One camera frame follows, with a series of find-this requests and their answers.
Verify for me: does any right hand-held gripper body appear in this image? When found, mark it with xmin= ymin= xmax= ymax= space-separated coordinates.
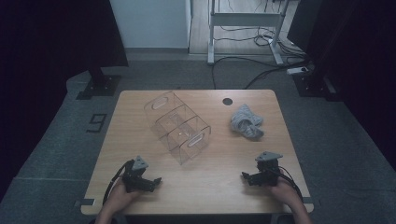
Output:
xmin=255 ymin=151 xmax=284 ymax=187

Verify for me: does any black stand base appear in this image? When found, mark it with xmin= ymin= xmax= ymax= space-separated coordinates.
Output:
xmin=76 ymin=66 xmax=122 ymax=101
xmin=292 ymin=73 xmax=342 ymax=102

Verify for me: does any thick black floor cable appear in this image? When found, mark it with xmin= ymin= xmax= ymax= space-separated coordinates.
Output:
xmin=244 ymin=60 xmax=312 ymax=91

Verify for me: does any hand-held gripper cable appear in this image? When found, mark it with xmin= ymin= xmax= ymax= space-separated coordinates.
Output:
xmin=102 ymin=160 xmax=134 ymax=204
xmin=278 ymin=166 xmax=304 ymax=203

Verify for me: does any person's right hand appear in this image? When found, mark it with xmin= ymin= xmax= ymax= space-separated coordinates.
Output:
xmin=269 ymin=180 xmax=304 ymax=214

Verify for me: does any tangled black cable bundle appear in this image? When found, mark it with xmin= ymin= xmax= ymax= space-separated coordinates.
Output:
xmin=214 ymin=24 xmax=307 ymax=59

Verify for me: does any white metal desk frame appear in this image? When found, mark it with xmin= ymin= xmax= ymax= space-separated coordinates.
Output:
xmin=207 ymin=0 xmax=290 ymax=65

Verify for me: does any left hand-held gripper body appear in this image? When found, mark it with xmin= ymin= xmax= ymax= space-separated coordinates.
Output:
xmin=122 ymin=155 xmax=149 ymax=193

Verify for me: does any left hand-held gripper cable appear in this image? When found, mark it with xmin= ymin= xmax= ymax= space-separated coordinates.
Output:
xmin=102 ymin=160 xmax=134 ymax=204

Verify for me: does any right hand-held gripper cable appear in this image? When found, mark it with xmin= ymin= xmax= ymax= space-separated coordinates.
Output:
xmin=278 ymin=166 xmax=304 ymax=203

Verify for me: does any white power strip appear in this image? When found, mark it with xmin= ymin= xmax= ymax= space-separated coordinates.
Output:
xmin=286 ymin=65 xmax=310 ymax=76

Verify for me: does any clear acrylic organizer box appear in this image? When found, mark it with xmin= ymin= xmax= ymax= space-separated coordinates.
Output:
xmin=143 ymin=91 xmax=212 ymax=166

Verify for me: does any grey striped fluffy sock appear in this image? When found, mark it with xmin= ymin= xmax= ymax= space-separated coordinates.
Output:
xmin=230 ymin=104 xmax=265 ymax=141

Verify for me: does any black curtain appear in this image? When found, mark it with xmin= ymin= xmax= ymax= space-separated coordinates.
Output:
xmin=288 ymin=0 xmax=396 ymax=171
xmin=0 ymin=0 xmax=129 ymax=200

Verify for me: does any person's left hand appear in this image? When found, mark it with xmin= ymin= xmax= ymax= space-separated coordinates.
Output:
xmin=104 ymin=180 xmax=141 ymax=216

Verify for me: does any long black floor cable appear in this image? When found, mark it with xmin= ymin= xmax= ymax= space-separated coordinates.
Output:
xmin=211 ymin=55 xmax=289 ymax=91

